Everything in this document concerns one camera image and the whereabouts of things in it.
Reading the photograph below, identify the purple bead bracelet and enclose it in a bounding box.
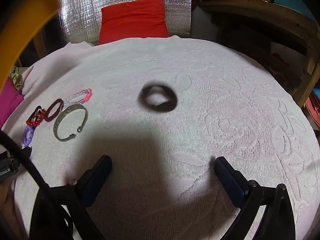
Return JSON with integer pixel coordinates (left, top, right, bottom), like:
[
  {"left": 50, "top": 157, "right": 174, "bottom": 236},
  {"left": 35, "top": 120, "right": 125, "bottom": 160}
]
[{"left": 21, "top": 126, "right": 35, "bottom": 148}]

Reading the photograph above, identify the teal box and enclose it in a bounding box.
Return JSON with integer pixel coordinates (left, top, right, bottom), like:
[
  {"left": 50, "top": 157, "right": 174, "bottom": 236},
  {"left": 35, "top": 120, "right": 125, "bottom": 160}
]
[{"left": 274, "top": 0, "right": 315, "bottom": 20}]

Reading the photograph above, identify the red bag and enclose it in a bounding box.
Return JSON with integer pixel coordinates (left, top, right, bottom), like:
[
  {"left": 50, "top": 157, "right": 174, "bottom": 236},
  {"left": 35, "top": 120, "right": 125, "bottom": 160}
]
[{"left": 304, "top": 92, "right": 320, "bottom": 128}]

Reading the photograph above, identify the red bead bracelet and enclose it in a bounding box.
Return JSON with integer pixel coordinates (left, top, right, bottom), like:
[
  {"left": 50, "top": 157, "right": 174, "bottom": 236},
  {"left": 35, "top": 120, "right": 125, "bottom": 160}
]
[{"left": 26, "top": 108, "right": 47, "bottom": 127}]

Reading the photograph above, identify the metal cuff bangle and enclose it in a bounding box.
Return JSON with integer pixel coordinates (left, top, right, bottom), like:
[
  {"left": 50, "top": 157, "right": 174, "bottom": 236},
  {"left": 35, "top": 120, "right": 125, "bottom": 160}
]
[{"left": 53, "top": 104, "right": 88, "bottom": 141}]

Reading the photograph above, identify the maroon ring bracelet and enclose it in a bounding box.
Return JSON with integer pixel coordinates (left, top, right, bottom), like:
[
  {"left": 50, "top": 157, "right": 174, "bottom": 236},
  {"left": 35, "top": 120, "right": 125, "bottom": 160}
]
[{"left": 45, "top": 99, "right": 65, "bottom": 123}]

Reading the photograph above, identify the pink and white bead bracelet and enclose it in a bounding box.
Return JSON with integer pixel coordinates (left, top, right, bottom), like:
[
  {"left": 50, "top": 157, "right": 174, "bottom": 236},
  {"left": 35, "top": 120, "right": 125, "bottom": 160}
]
[{"left": 62, "top": 88, "right": 92, "bottom": 107}]

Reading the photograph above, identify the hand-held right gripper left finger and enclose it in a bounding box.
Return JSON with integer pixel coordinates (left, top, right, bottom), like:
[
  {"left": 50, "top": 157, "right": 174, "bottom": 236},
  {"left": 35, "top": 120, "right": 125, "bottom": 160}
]
[{"left": 29, "top": 155, "right": 112, "bottom": 240}]

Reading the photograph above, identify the silver foil insulation sheet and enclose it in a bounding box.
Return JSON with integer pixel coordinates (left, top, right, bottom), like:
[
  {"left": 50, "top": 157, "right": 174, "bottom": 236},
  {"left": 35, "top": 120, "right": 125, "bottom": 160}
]
[{"left": 57, "top": 0, "right": 192, "bottom": 46}]

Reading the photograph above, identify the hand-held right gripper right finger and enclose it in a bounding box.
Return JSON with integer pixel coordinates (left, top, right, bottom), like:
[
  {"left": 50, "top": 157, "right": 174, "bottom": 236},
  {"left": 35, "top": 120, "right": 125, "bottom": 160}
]
[{"left": 214, "top": 156, "right": 303, "bottom": 240}]

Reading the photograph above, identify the thin black hair tie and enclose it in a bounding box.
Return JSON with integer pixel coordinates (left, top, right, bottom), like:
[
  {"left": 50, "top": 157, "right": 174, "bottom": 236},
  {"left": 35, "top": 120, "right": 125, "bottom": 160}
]
[{"left": 29, "top": 106, "right": 43, "bottom": 120}]

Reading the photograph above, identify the wooden shelf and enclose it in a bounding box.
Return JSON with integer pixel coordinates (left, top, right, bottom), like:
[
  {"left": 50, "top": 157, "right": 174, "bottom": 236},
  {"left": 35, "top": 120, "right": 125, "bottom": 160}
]
[{"left": 197, "top": 0, "right": 320, "bottom": 108}]

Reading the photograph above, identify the floral patterned cloth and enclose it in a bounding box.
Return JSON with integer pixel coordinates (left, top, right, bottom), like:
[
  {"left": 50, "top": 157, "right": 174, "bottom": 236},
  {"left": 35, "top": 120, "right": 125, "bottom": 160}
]
[{"left": 10, "top": 66, "right": 24, "bottom": 90}]

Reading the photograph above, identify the black hair scrunchie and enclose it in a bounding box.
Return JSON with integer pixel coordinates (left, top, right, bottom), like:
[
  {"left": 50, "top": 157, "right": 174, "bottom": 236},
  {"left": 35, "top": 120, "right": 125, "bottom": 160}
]
[{"left": 138, "top": 84, "right": 178, "bottom": 113}]

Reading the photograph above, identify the magenta pillow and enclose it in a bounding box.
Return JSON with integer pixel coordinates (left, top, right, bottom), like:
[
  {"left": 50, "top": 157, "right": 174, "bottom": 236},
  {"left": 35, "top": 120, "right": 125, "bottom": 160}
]
[{"left": 0, "top": 79, "right": 24, "bottom": 128}]

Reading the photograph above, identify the black cable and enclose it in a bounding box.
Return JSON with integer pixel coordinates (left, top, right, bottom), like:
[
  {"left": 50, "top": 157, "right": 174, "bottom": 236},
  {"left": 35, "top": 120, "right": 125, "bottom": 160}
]
[{"left": 0, "top": 130, "right": 75, "bottom": 240}]

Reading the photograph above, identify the red pillow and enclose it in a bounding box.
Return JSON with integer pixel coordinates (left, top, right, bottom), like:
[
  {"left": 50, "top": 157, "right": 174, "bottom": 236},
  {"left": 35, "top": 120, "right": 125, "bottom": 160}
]
[{"left": 99, "top": 0, "right": 168, "bottom": 45}]

